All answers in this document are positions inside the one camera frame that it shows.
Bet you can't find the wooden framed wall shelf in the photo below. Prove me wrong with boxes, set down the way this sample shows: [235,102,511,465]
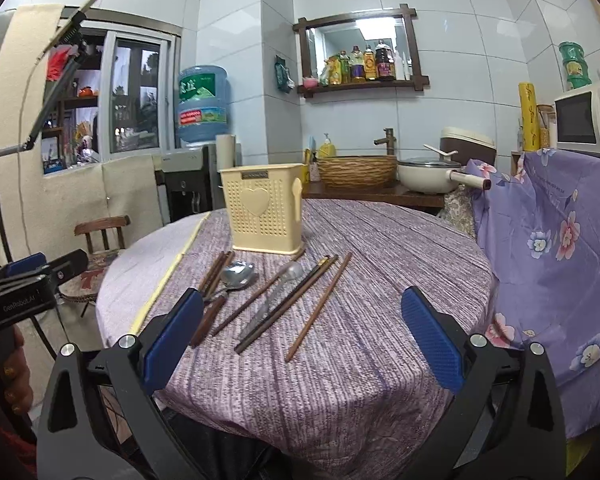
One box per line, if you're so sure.
[292,3,430,99]

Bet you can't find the blue water jug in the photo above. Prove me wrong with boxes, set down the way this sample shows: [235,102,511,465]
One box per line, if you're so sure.
[176,65,230,143]

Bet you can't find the metal spoon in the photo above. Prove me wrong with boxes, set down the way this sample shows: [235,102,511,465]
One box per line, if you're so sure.
[204,261,256,304]

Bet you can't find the cream frying pan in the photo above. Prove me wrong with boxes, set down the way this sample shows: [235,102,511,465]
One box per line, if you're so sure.
[396,159,491,195]

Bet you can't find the cream plastic utensil holder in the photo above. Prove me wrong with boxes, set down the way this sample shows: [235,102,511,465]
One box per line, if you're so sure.
[220,164,303,256]

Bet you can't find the wooden handled spoon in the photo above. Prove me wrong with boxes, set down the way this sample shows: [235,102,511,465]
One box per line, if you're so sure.
[189,294,226,348]

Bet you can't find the woven basket basin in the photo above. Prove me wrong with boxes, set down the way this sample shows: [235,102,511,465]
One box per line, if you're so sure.
[317,155,398,188]

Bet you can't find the clear plastic spoon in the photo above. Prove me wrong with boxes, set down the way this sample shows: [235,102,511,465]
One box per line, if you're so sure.
[237,262,307,340]

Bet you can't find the water dispenser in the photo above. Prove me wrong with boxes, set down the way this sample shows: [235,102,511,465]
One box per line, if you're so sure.
[161,143,218,222]

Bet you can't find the window with white frame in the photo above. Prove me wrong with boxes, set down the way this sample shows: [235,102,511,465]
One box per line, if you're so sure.
[98,29,174,160]

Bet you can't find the yellow roll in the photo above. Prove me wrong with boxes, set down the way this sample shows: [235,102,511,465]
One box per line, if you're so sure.
[518,82,541,152]

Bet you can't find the paper towel roll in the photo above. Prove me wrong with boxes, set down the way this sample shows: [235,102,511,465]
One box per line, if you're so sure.
[215,133,236,171]

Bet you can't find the bronze faucet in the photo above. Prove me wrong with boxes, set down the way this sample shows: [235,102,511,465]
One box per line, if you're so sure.
[374,128,396,156]

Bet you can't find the yellow soap bottle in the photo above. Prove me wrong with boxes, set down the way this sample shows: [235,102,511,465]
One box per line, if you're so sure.
[317,133,337,159]

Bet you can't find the wooden chair with cushion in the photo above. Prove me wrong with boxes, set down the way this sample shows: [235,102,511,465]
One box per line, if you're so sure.
[59,216,131,316]

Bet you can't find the dark gold-tipped chopstick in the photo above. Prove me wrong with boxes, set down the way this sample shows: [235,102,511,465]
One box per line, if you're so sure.
[239,254,332,340]
[234,255,339,354]

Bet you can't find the wooden counter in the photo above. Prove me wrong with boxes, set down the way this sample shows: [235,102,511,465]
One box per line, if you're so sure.
[302,182,444,214]

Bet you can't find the purple floral cloth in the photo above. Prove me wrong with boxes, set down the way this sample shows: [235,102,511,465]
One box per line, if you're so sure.
[466,148,600,438]

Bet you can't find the white microwave oven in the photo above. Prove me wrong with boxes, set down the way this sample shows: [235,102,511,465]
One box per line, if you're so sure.
[554,81,600,156]

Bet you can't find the person's left hand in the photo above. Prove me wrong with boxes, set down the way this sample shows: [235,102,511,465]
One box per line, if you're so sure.
[0,325,33,415]

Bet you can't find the green instant noodle cups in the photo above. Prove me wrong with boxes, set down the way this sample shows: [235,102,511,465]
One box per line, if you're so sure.
[558,41,591,89]

